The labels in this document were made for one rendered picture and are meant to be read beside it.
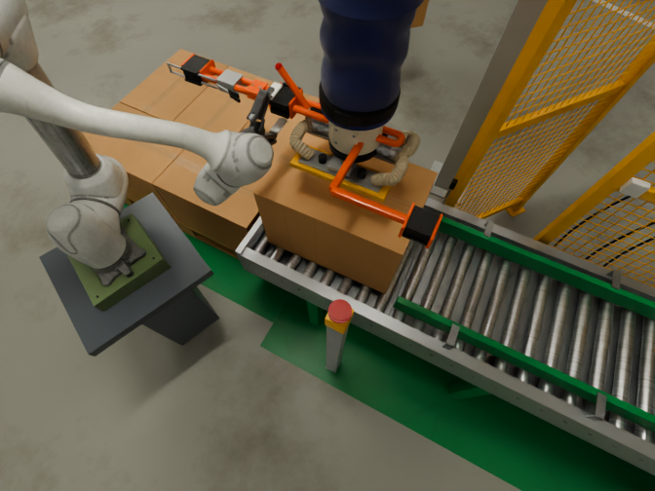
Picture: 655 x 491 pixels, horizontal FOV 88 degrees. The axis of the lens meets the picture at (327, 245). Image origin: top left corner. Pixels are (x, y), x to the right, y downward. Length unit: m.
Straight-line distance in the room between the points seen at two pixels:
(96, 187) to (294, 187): 0.67
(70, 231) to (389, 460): 1.69
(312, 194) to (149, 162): 1.13
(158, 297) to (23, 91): 0.80
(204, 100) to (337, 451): 2.13
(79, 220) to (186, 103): 1.29
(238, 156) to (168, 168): 1.29
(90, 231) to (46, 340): 1.35
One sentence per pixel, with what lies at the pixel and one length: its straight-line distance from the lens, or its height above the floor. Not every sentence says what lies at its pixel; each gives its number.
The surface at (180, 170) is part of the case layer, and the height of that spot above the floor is 0.54.
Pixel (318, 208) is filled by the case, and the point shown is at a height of 0.95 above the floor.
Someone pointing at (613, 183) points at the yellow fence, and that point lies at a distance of 1.63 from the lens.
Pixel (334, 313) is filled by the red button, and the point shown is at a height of 1.04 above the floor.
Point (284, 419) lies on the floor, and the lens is 2.00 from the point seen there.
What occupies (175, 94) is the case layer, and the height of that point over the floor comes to 0.54.
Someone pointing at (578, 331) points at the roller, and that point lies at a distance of 1.83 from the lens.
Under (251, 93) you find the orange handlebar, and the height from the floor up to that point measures 1.23.
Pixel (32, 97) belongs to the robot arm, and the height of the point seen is 1.52.
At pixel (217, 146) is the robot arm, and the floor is 1.41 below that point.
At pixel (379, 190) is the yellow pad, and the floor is 1.12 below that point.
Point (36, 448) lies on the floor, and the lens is 2.46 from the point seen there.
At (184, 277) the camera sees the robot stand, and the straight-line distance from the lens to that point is 1.45.
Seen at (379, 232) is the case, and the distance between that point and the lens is 1.21.
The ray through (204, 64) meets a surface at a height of 1.25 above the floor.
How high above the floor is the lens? 1.99
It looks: 62 degrees down
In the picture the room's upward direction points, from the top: 1 degrees clockwise
